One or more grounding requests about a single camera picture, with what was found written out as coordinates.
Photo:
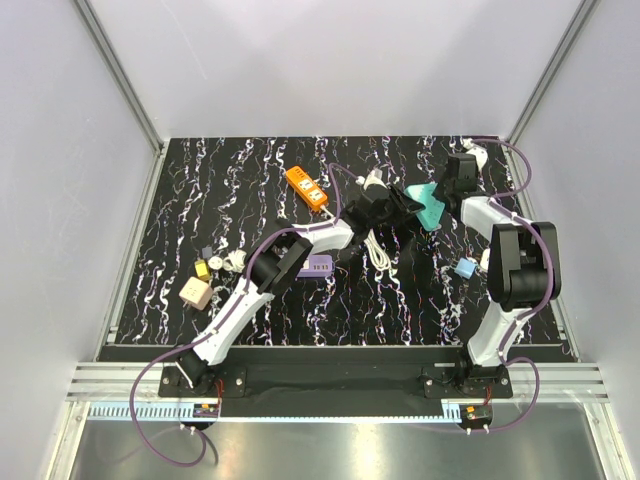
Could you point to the teal power strip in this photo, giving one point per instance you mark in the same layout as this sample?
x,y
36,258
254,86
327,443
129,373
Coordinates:
x,y
433,210

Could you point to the grey usb charger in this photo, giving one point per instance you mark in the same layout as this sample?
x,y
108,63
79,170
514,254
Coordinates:
x,y
206,253

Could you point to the purple power strip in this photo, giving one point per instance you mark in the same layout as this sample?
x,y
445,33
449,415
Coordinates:
x,y
317,266

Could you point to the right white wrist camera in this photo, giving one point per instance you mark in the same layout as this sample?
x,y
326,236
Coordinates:
x,y
473,148

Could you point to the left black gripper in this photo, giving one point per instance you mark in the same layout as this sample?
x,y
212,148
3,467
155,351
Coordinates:
x,y
402,207

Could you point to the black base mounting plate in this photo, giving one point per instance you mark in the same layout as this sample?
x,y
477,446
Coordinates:
x,y
343,382

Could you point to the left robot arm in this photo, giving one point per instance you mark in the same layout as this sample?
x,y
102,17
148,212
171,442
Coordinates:
x,y
274,263

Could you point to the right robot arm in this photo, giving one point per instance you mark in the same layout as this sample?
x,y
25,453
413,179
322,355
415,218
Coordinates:
x,y
522,275

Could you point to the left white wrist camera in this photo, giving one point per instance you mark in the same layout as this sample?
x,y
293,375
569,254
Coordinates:
x,y
374,177

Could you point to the orange power strip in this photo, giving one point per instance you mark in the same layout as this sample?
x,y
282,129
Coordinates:
x,y
303,185

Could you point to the pink cube deer adapter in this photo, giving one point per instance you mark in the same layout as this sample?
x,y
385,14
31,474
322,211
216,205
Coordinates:
x,y
196,293

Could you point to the white plug adapter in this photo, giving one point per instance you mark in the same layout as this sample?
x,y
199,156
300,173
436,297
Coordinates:
x,y
484,261

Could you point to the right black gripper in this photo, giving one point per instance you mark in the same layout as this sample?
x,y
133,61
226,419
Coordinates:
x,y
439,187

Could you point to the blue usb charger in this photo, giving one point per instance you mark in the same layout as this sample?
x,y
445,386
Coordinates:
x,y
465,268

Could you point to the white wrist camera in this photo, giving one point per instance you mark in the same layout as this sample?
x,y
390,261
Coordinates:
x,y
374,177
473,148

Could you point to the yellow white charger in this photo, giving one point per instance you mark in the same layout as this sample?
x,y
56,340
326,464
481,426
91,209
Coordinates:
x,y
202,270

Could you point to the aluminium frame rail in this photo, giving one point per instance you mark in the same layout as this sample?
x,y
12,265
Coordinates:
x,y
101,40

